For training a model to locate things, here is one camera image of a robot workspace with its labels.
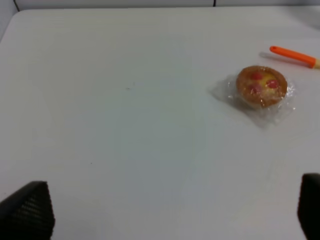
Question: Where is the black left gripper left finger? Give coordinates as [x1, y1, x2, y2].
[0, 181, 56, 240]

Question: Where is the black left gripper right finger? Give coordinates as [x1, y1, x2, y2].
[297, 173, 320, 240]

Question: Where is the wrapped fruit tart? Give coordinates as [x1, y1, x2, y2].
[208, 65, 297, 129]

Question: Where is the orange handled wooden spatula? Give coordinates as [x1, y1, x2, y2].
[259, 45, 320, 69]

